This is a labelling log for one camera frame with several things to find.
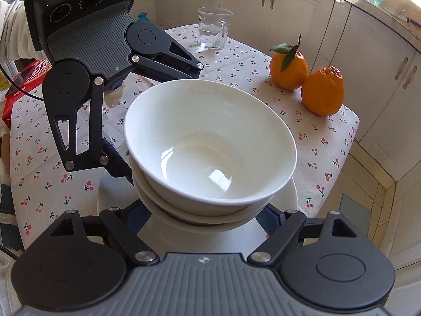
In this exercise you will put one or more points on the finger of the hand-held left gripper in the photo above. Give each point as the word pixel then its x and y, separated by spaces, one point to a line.
pixel 184 64
pixel 115 164

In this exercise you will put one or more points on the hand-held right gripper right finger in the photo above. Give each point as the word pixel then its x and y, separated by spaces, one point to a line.
pixel 269 220

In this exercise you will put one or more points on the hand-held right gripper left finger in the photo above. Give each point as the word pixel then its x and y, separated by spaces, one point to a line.
pixel 121 230

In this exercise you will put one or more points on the white ceramic bowl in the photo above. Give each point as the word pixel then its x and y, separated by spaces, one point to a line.
pixel 210 144
pixel 197 228
pixel 197 213

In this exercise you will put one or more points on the white fruit print plate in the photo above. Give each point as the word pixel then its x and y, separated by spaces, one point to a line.
pixel 197 243

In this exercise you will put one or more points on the person's left forearm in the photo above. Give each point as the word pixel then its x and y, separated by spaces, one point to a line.
pixel 16 29

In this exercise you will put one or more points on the glass mug with water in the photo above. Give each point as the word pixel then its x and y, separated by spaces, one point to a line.
pixel 212 26

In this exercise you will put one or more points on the blue thermos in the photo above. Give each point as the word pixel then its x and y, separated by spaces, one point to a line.
pixel 143 17

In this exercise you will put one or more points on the cherry print tablecloth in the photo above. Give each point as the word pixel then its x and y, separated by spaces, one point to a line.
pixel 39 171

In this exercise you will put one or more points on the orange with leaf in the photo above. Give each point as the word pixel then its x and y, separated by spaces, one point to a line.
pixel 289 69

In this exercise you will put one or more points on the red printed carton box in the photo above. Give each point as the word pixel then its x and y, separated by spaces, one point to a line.
pixel 13 112

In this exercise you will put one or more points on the dark plaid cloth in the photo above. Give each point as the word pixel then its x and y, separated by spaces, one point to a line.
pixel 6 210

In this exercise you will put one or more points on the bumpy orange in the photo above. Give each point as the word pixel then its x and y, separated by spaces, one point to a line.
pixel 324 92

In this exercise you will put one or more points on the kitchen countertop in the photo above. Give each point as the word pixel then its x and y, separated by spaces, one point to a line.
pixel 378 10

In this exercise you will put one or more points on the wooden cutting board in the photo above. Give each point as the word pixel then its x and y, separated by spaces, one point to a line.
pixel 398 0

